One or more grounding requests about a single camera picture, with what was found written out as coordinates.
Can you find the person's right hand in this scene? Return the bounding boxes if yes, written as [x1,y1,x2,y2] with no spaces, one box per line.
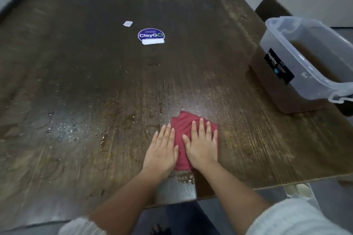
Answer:
[182,117,220,173]

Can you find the person's left hand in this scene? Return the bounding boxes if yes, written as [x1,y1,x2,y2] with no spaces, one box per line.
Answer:
[142,123,180,180]

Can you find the dark red cloth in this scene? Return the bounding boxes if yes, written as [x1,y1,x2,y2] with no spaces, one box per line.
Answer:
[170,111,220,172]

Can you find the clear plastic storage bin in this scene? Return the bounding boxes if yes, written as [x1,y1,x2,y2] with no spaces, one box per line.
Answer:
[248,16,353,114]

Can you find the small clear plastic bin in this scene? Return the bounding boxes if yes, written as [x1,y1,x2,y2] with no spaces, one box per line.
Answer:
[282,182,322,211]

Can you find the person's left forearm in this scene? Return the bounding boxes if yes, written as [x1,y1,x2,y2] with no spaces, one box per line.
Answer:
[58,171,166,235]

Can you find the person's right forearm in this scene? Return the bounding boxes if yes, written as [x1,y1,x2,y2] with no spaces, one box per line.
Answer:
[201,163,353,235]

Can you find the person's dark trousers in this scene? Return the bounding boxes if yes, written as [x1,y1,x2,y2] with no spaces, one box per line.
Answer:
[132,202,221,235]

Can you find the dark wooden table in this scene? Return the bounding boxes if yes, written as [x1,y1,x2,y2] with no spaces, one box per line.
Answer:
[0,0,353,232]

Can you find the round blue sticker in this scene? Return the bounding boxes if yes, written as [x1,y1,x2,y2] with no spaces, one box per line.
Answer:
[137,28,166,45]

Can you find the dark wooden chair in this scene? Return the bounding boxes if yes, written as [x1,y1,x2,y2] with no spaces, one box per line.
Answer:
[254,0,293,22]

